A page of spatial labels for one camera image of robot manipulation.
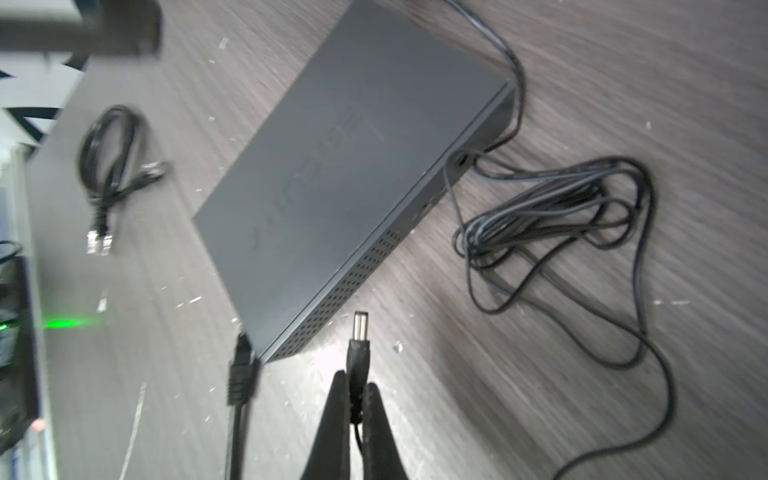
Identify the small black ethernet cable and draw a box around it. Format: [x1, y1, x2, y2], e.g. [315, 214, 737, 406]
[76, 104, 172, 258]

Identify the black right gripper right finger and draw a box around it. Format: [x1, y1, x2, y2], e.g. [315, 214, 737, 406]
[361, 383, 408, 480]

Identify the black power adapter with cord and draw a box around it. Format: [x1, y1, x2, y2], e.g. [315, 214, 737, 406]
[347, 0, 677, 480]

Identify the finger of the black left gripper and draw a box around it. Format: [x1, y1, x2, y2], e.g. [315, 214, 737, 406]
[1, 0, 163, 57]

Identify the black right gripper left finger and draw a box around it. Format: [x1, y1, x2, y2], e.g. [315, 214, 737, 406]
[301, 370, 351, 480]

